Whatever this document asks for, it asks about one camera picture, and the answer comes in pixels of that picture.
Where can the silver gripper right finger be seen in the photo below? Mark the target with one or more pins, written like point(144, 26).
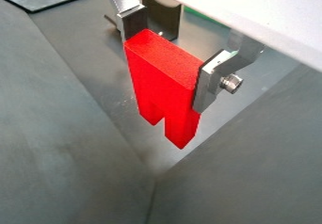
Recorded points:
point(216, 74)

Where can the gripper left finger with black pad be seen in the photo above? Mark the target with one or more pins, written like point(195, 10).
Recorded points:
point(130, 17)

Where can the red double-square block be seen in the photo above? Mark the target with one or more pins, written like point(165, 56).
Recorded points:
point(164, 73)

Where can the black curved holder stand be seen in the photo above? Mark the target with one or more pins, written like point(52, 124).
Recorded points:
point(163, 17)

